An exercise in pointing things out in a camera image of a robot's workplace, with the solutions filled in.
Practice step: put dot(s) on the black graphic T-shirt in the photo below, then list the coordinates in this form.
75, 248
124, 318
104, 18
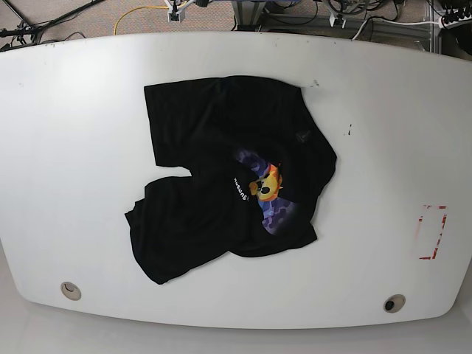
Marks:
257, 165

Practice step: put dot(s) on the left table grommet hole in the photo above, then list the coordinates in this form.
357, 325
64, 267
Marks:
70, 291

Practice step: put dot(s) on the table grommet hole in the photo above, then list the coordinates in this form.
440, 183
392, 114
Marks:
394, 303
70, 291

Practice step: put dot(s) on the right table grommet hole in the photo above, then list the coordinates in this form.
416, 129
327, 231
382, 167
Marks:
394, 303

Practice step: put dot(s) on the red tape rectangle marking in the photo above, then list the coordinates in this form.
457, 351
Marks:
429, 231

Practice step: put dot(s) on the black tripod legs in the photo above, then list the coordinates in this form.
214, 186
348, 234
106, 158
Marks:
28, 34

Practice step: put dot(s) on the white power strip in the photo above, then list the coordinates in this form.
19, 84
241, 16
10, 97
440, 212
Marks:
454, 20

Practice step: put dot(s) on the aluminium frame stand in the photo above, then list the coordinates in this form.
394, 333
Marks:
247, 15

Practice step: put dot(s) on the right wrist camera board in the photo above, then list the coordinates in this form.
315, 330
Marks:
175, 15

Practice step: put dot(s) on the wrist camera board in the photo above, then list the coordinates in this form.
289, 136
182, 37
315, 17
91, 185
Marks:
175, 15
337, 20

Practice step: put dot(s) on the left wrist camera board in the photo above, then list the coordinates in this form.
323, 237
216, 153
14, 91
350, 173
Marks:
337, 20

